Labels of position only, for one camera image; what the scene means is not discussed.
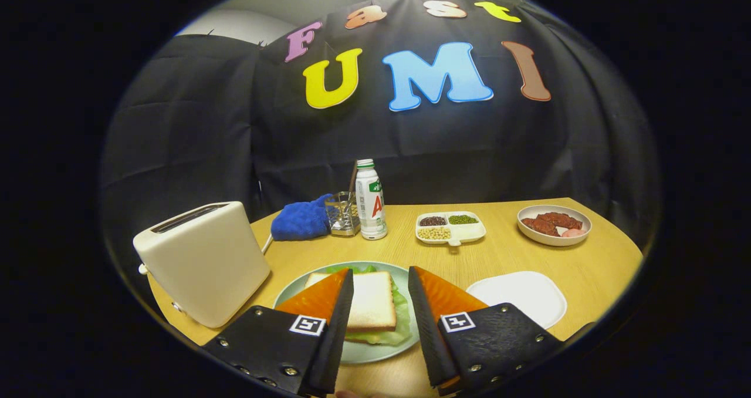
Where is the cream white toaster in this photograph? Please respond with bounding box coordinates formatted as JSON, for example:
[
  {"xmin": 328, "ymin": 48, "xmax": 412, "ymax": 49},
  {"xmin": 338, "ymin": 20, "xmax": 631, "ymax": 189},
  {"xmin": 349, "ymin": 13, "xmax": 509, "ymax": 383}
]
[{"xmin": 133, "ymin": 201, "xmax": 272, "ymax": 329}]

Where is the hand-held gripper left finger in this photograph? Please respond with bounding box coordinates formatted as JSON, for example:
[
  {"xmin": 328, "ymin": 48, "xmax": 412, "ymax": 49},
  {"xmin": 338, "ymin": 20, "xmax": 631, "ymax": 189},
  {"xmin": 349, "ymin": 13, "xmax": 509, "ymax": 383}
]
[{"xmin": 202, "ymin": 268, "xmax": 355, "ymax": 397}]

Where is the white plastic drink bottle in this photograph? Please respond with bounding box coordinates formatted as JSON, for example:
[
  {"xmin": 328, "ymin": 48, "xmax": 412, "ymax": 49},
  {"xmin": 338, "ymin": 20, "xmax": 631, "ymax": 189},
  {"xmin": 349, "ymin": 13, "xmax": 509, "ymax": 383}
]
[{"xmin": 355, "ymin": 158, "xmax": 388, "ymax": 241}]

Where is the toasted bread slice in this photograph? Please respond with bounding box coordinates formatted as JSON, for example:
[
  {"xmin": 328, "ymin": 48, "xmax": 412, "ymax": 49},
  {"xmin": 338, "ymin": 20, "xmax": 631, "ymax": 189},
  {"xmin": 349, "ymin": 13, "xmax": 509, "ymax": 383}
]
[{"xmin": 303, "ymin": 271, "xmax": 398, "ymax": 332}]

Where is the brown steak piece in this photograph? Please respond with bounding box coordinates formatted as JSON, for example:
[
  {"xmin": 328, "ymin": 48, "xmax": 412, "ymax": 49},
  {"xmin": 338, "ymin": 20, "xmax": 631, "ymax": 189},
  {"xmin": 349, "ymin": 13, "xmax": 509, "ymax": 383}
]
[
  {"xmin": 521, "ymin": 217, "xmax": 558, "ymax": 237},
  {"xmin": 537, "ymin": 212, "xmax": 583, "ymax": 230}
]

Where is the metal mesh utensil holder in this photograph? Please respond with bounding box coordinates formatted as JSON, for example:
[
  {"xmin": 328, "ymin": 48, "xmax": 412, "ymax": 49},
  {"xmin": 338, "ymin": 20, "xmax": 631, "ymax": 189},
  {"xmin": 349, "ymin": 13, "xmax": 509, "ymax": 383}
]
[{"xmin": 324, "ymin": 191, "xmax": 361, "ymax": 237}]

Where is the pale green plate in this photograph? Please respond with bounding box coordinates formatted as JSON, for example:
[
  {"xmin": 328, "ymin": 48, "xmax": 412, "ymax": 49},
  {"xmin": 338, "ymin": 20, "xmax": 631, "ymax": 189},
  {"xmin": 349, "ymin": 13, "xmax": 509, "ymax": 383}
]
[{"xmin": 273, "ymin": 261, "xmax": 421, "ymax": 365}]

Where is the green lettuce leaf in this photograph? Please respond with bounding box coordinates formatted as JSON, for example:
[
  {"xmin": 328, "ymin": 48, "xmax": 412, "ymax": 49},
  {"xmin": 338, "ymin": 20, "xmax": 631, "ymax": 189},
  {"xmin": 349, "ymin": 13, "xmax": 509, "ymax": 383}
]
[{"xmin": 320, "ymin": 263, "xmax": 411, "ymax": 346}]

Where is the white divided dish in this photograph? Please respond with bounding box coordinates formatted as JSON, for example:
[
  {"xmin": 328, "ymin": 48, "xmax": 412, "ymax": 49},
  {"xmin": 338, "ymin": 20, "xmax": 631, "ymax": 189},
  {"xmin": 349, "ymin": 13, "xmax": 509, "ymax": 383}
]
[{"xmin": 415, "ymin": 211, "xmax": 487, "ymax": 247}]

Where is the white round meat bowl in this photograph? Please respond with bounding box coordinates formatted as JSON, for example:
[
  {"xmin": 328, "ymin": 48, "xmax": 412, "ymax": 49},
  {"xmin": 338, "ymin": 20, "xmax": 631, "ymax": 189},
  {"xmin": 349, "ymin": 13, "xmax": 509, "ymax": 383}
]
[{"xmin": 517, "ymin": 204, "xmax": 592, "ymax": 247}]

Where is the black backdrop cloth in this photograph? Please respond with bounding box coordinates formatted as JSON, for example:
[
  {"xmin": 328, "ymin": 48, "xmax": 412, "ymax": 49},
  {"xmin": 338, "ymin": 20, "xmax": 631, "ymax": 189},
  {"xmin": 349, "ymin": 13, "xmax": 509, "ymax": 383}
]
[{"xmin": 100, "ymin": 0, "xmax": 661, "ymax": 305}]

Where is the white square plate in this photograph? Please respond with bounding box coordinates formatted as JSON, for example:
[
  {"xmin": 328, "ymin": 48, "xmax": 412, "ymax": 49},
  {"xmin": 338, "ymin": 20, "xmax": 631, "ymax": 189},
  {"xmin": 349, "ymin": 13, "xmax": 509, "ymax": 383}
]
[{"xmin": 466, "ymin": 271, "xmax": 568, "ymax": 330}]

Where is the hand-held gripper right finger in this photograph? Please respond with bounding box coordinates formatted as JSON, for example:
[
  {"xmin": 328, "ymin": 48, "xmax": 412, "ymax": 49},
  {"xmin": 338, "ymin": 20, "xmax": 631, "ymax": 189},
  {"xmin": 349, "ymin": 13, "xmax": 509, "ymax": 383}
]
[{"xmin": 408, "ymin": 265, "xmax": 564, "ymax": 396}]

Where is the blue cloth mitt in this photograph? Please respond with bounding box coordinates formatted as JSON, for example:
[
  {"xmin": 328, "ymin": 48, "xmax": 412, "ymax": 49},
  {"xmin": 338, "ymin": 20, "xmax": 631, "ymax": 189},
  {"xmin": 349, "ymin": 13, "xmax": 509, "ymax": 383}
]
[{"xmin": 270, "ymin": 194, "xmax": 335, "ymax": 241}]

